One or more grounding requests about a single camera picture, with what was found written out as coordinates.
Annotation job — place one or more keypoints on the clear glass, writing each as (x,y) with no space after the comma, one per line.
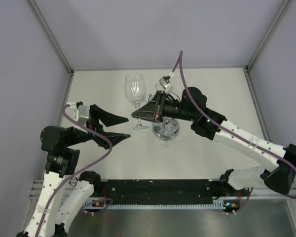
(168,127)
(135,89)

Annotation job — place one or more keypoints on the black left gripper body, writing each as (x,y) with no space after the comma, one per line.
(93,126)

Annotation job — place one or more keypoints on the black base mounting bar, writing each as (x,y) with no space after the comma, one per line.
(162,192)

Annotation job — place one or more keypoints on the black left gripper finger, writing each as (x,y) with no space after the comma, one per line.
(114,138)
(97,114)

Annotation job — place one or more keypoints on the right aluminium frame post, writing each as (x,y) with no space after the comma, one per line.
(281,12)

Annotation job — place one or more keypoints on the left aluminium frame post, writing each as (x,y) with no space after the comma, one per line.
(49,34)

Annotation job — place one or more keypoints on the aluminium frame post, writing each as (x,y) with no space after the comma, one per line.
(49,34)
(281,12)

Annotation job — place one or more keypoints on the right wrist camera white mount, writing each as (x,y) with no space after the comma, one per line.
(165,83)

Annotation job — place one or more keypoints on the chrome wire wine glass rack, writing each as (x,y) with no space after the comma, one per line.
(157,126)

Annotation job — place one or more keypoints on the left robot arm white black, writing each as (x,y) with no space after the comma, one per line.
(66,189)

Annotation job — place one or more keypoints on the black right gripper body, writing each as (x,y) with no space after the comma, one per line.
(166,108)

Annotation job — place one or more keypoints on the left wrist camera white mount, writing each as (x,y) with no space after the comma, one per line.
(81,112)

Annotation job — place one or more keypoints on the white slotted cable duct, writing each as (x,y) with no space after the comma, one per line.
(216,205)

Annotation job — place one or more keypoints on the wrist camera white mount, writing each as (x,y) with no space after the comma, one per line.
(81,112)
(165,83)

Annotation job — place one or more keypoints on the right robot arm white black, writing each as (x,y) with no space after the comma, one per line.
(277,164)

